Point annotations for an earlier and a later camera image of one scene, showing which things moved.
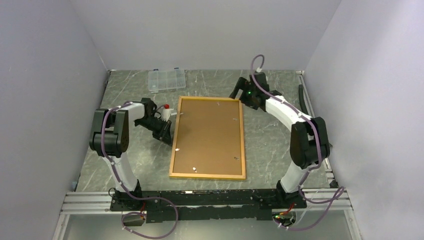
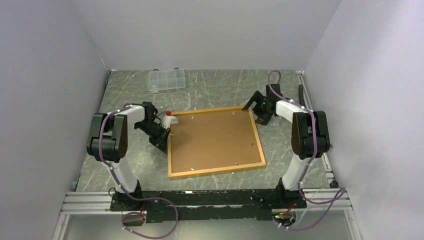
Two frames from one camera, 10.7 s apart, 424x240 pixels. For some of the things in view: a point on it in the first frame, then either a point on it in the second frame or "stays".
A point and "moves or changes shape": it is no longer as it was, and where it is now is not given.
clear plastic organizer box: (166, 79) stays
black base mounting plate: (181, 206) stays
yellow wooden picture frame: (242, 176) moves or changes shape
